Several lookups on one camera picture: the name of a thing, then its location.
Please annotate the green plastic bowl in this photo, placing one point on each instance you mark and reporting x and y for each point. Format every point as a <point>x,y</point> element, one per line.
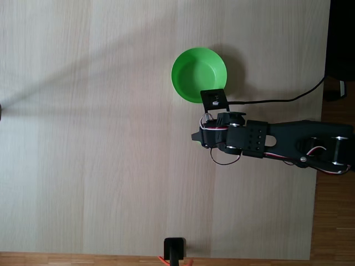
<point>198,74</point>

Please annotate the black stand clamp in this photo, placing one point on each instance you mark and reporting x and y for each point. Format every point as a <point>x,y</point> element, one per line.
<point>174,248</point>

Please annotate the black chair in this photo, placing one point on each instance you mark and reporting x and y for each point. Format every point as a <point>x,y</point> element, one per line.
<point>339,41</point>

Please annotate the dark grey stand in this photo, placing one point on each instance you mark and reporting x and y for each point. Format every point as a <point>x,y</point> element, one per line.
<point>0,112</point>

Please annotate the black gripper camera mount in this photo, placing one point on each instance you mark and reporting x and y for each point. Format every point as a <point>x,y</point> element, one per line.
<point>215,98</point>

